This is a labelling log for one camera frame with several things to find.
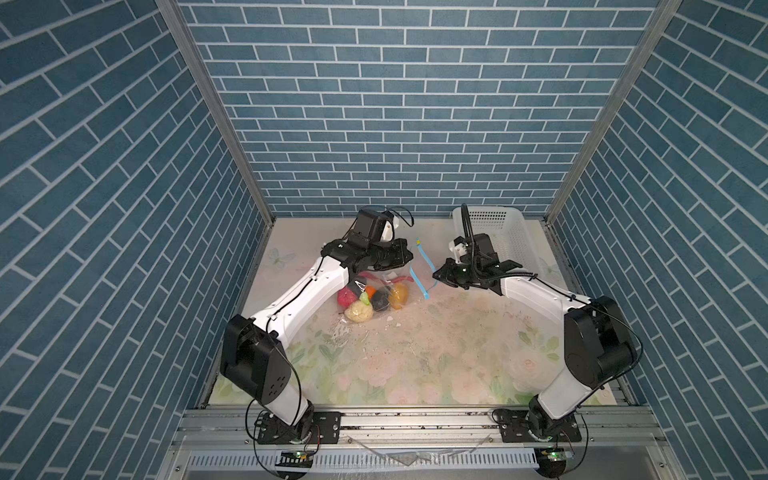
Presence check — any long black food piece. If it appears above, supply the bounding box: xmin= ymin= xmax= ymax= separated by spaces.
xmin=347 ymin=277 xmax=370 ymax=305

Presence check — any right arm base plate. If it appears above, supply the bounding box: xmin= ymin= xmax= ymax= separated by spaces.
xmin=490 ymin=408 xmax=583 ymax=443

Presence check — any clear zip top bag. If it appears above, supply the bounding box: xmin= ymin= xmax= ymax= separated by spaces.
xmin=335 ymin=244 xmax=436 ymax=323

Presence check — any white plastic perforated basket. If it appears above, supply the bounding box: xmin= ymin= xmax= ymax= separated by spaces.
xmin=452 ymin=204 xmax=539 ymax=282

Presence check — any cream white food ball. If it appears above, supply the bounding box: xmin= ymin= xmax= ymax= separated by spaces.
xmin=344 ymin=300 xmax=374 ymax=323

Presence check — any large black food piece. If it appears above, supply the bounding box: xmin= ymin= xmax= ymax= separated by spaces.
xmin=370 ymin=289 xmax=390 ymax=312

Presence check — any aluminium mounting rail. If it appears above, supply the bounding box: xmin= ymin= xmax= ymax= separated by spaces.
xmin=159 ymin=406 xmax=684 ymax=479

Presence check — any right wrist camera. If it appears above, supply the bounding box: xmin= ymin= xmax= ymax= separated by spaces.
xmin=449 ymin=237 xmax=470 ymax=265

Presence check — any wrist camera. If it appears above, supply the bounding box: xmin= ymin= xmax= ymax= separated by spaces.
xmin=347 ymin=208 xmax=396 ymax=248
xmin=449 ymin=237 xmax=470 ymax=265

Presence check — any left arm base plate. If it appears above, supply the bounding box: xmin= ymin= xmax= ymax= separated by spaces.
xmin=254 ymin=411 xmax=342 ymax=445

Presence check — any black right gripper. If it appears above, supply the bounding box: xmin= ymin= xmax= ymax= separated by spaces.
xmin=430 ymin=257 xmax=481 ymax=290

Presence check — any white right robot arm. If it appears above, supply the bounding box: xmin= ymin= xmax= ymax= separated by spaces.
xmin=433 ymin=234 xmax=642 ymax=424

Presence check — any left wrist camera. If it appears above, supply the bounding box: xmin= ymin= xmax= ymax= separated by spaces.
xmin=347 ymin=208 xmax=396 ymax=248

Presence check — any pink round food ball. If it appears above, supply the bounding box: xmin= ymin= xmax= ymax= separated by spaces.
xmin=336 ymin=287 xmax=359 ymax=310

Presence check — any yellow food ball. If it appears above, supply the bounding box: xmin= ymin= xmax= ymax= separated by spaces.
xmin=388 ymin=282 xmax=410 ymax=310

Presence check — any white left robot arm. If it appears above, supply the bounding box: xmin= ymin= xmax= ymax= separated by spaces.
xmin=220 ymin=238 xmax=413 ymax=428

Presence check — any red chili pepper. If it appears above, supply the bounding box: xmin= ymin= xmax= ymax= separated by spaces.
xmin=359 ymin=272 xmax=414 ymax=284

